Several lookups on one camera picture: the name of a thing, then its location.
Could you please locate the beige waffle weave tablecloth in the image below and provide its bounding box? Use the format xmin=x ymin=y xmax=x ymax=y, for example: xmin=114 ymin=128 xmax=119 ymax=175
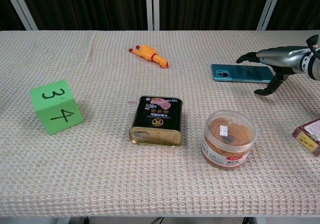
xmin=0 ymin=30 xmax=320 ymax=219

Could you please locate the yellow rubber chicken toy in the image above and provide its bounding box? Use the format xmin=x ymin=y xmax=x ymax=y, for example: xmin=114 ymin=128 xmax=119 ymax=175
xmin=128 ymin=43 xmax=169 ymax=68

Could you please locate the white slanted frame post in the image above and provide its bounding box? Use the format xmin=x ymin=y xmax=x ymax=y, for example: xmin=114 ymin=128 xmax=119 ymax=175
xmin=1 ymin=0 xmax=39 ymax=31
xmin=256 ymin=0 xmax=284 ymax=31

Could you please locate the black pleated curtain panel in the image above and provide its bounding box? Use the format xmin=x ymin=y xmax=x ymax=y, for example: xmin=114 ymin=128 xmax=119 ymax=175
xmin=159 ymin=0 xmax=273 ymax=31
xmin=265 ymin=0 xmax=320 ymax=31
xmin=14 ymin=0 xmax=148 ymax=31
xmin=0 ymin=0 xmax=26 ymax=31

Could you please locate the green foam number cube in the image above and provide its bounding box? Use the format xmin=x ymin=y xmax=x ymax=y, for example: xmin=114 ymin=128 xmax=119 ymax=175
xmin=29 ymin=80 xmax=84 ymax=136

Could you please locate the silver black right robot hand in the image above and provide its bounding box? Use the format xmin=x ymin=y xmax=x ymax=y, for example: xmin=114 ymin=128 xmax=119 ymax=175
xmin=236 ymin=45 xmax=311 ymax=96

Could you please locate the clear plastic snack jar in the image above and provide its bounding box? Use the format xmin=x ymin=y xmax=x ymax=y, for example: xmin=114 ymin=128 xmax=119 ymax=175
xmin=201 ymin=110 xmax=258 ymax=171

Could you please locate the red and gold carton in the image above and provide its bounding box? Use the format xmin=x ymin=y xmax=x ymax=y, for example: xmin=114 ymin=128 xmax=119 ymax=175
xmin=291 ymin=118 xmax=320 ymax=158

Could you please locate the teal and black smartphone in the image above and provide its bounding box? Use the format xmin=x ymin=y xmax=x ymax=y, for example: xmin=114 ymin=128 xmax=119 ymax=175
xmin=211 ymin=64 xmax=276 ymax=84

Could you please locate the black luncheon meat can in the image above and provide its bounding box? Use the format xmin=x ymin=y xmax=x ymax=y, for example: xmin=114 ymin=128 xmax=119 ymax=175
xmin=128 ymin=95 xmax=183 ymax=148

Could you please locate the white upright frame post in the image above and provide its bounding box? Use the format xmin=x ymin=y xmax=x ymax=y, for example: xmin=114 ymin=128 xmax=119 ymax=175
xmin=153 ymin=0 xmax=161 ymax=31
xmin=145 ymin=0 xmax=154 ymax=31

